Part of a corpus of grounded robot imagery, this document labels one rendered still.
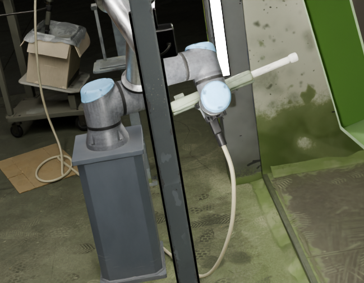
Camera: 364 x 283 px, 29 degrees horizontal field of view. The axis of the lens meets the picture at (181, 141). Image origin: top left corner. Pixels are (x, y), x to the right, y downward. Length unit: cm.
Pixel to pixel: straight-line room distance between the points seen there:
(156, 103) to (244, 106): 213
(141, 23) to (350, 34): 177
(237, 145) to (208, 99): 174
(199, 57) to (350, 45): 125
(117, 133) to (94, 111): 14
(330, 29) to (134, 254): 133
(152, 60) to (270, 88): 217
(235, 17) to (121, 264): 137
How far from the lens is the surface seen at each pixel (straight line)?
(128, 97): 300
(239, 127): 383
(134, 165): 300
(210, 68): 216
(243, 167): 393
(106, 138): 301
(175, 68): 213
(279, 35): 372
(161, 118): 170
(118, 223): 312
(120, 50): 386
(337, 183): 379
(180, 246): 186
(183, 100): 247
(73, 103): 513
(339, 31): 325
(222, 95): 214
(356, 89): 335
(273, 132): 388
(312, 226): 342
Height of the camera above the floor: 177
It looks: 22 degrees down
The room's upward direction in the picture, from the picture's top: 9 degrees counter-clockwise
